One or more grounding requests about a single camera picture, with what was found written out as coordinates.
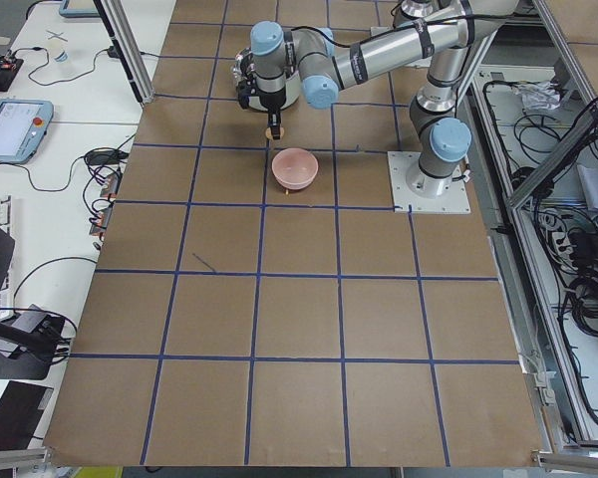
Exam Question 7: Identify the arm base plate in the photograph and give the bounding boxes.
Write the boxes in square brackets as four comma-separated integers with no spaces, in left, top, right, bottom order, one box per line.
[388,151,471,215]

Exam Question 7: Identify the aluminium frame post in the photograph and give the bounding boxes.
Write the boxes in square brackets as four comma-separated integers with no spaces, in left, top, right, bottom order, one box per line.
[94,0,154,105]

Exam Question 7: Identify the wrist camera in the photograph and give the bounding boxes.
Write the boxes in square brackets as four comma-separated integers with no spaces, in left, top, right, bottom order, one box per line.
[236,80,258,110]

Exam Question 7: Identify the pink bowl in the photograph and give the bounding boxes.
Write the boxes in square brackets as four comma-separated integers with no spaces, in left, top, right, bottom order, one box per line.
[271,148,319,191]

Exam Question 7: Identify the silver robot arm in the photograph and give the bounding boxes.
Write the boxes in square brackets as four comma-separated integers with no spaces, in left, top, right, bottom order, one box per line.
[236,1,517,198]

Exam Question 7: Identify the aluminium diagonal strut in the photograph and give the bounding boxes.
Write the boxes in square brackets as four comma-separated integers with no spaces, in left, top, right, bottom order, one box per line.
[507,97,598,210]

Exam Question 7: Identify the black power adapter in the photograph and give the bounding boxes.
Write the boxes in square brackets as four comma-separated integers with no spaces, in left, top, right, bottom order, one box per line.
[84,148,129,166]

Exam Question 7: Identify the brown egg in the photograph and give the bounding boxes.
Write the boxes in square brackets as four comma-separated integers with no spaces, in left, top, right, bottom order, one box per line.
[265,127,285,140]

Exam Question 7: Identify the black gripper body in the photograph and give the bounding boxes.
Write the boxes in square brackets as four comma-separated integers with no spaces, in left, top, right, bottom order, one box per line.
[258,89,285,112]

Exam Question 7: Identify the coiled black cable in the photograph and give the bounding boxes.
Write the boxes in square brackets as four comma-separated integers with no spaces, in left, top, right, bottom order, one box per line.
[557,273,598,345]

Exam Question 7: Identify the paper cup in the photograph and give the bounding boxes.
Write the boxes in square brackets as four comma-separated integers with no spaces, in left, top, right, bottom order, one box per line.
[47,38,70,71]

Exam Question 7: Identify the black tripod base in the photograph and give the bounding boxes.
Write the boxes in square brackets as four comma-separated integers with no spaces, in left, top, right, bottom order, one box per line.
[0,309,66,380]

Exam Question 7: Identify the blue teach pendant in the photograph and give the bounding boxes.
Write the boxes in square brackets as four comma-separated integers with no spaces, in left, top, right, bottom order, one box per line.
[0,99,55,164]
[59,0,99,18]

